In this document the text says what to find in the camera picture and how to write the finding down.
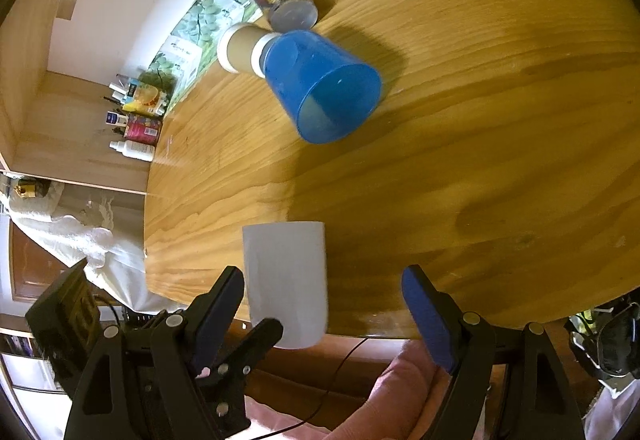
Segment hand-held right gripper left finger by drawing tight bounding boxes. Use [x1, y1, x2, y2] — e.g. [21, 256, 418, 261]
[64, 265, 246, 440]

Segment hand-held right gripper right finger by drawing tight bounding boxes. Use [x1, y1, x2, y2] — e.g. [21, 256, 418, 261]
[401, 264, 587, 440]

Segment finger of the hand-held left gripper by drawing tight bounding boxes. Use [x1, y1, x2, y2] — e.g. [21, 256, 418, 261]
[199, 317, 286, 440]

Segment plain white cup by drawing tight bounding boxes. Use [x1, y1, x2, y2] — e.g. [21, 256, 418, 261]
[242, 220, 329, 351]

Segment blue plastic cup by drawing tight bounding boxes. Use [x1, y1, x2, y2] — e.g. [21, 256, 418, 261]
[262, 30, 383, 144]

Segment brown paper cup white rims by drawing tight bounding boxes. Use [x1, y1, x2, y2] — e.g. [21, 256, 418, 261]
[217, 22, 283, 77]

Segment brown wooden cabinet door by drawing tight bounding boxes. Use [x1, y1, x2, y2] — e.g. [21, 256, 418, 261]
[7, 220, 68, 302]

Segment white bedding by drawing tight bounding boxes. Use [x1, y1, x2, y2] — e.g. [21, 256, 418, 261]
[0, 177, 183, 317]

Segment black bag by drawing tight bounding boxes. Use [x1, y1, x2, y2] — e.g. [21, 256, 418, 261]
[564, 290, 640, 388]

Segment white plastic bottle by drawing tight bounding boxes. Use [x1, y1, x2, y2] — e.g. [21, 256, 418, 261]
[109, 140, 156, 163]

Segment wooden shelf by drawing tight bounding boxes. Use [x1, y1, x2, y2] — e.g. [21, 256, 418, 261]
[0, 0, 171, 195]

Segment pink printed can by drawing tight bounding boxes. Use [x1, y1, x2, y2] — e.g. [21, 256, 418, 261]
[122, 115, 164, 144]

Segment yellow snack packet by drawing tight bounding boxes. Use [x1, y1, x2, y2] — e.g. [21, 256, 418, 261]
[122, 83, 172, 116]

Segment grape print poster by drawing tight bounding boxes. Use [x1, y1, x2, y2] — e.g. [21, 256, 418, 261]
[147, 0, 351, 94]

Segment black cable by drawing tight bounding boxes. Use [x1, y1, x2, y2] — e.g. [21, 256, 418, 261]
[250, 337, 371, 440]

